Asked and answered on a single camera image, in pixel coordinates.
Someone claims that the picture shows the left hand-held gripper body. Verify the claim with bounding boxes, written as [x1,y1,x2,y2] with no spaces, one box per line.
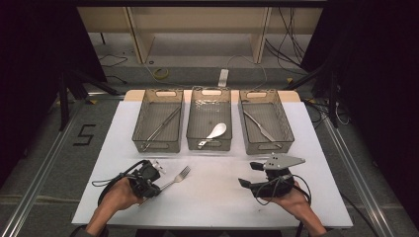
[130,159,167,198]

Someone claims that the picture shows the aluminium floor rail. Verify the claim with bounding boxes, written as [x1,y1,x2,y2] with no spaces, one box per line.
[320,115,396,237]
[0,98,87,237]

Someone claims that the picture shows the metal table knife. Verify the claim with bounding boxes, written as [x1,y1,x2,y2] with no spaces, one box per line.
[243,110,284,149]

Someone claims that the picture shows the thin black floor cable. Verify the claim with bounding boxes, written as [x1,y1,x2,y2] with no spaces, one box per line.
[97,52,129,69]

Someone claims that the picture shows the black metal stand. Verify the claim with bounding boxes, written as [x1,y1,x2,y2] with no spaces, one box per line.
[282,58,341,128]
[56,68,119,132]

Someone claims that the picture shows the right hand-held gripper black cable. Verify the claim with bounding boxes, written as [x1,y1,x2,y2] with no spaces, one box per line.
[254,173,313,237]

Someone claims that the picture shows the bundle of black hanging cables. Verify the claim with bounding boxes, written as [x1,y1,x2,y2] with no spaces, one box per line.
[264,6,308,68]

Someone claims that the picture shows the metal fork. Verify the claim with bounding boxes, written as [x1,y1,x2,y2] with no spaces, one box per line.
[139,165,193,207]

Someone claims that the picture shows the white spoon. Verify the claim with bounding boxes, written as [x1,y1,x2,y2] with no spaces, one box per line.
[197,122,228,150]

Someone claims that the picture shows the beige wooden desk frame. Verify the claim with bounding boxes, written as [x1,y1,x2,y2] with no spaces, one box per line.
[76,6,324,65]

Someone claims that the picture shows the white floor cable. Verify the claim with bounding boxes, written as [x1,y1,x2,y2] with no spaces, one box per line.
[226,53,269,91]

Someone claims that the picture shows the hand-held gripper black cable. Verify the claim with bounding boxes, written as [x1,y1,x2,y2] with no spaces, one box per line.
[91,159,150,207]
[254,173,313,237]

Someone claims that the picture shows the person's left hand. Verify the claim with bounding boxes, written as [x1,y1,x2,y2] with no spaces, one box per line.
[100,177,144,212]

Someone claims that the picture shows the left hand-held gripper black cable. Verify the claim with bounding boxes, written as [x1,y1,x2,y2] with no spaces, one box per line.
[91,159,150,207]

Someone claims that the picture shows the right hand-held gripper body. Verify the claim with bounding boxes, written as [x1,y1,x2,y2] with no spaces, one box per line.
[249,153,306,198]

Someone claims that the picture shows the person's right hand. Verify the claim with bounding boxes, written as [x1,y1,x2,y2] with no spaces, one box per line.
[270,182,314,222]

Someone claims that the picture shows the white table cover board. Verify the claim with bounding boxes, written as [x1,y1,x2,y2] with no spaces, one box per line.
[71,100,354,230]

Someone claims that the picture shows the grey clear plastic bin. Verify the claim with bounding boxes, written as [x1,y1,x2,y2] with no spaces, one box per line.
[238,88,295,156]
[186,86,233,152]
[131,88,185,154]

